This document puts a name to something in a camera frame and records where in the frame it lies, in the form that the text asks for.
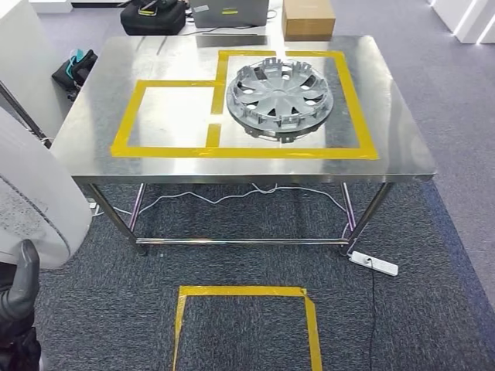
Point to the white curved plastic panel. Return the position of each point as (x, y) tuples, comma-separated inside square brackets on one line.
[(38, 169)]

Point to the stainless steel workbench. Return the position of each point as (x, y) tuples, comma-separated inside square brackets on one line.
[(97, 128)]

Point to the silver wheel hubcap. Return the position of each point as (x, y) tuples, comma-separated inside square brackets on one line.
[(278, 97)]

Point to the brown cardboard box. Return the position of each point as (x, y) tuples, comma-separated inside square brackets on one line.
[(307, 20)]

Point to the white power strip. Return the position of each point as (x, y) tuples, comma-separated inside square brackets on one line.
[(375, 263)]

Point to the black bag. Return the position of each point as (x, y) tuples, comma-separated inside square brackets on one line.
[(154, 23)]

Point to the white power adapter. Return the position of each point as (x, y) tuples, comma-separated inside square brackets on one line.
[(93, 206)]

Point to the black pouch with teal item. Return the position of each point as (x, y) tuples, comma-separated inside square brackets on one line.
[(73, 77)]

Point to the white low plinth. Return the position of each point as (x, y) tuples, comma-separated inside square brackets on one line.
[(50, 6)]

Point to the white side table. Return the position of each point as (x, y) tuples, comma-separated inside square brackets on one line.
[(23, 51)]

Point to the white lit wall block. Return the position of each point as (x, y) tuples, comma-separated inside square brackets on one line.
[(448, 13), (479, 25)]

